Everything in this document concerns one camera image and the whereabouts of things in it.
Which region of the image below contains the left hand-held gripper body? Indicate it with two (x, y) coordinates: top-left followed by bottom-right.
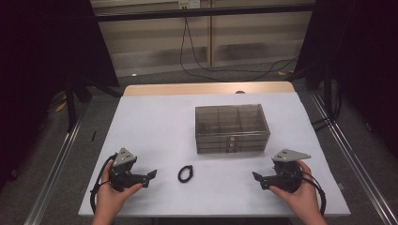
(107, 147), (139, 192)

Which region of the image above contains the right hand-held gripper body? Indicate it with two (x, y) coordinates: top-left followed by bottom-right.
(271, 148), (312, 193)

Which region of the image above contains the black hair tie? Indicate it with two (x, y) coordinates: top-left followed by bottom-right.
(176, 164), (194, 184)

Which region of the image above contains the smoky clear drawer box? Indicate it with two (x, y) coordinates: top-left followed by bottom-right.
(194, 103), (271, 155)

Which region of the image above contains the person's right hand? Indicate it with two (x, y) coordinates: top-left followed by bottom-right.
(268, 159), (320, 217)

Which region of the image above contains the person's left hand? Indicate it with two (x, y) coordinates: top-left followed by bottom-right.
(96, 160), (144, 217)

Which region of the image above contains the white table cover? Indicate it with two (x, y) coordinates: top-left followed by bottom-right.
(77, 91), (352, 218)

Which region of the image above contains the black stand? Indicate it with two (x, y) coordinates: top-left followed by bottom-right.
(312, 61), (343, 131)
(63, 77), (93, 133)

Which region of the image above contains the black curtain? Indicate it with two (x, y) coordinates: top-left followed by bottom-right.
(0, 0), (120, 191)
(294, 0), (398, 158)

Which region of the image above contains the black horizontal bar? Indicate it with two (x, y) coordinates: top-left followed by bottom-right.
(93, 3), (316, 23)

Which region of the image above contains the right hand-held gripper black cable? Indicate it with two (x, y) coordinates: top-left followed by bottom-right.
(299, 170), (328, 217)

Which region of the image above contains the hand-held gripper black cable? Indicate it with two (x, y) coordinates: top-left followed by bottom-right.
(89, 153), (118, 216)
(299, 170), (328, 217)

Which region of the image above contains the left hand-held gripper black cable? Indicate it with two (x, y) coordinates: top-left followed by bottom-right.
(89, 153), (118, 216)

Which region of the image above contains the metal floor rail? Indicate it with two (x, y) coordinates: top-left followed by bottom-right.
(23, 102), (87, 225)
(309, 91), (398, 225)

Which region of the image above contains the black floor cable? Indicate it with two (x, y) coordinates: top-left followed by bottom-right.
(179, 17), (299, 83)
(184, 17), (299, 73)

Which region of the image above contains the white wall outlet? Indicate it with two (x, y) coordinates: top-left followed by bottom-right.
(177, 0), (202, 10)

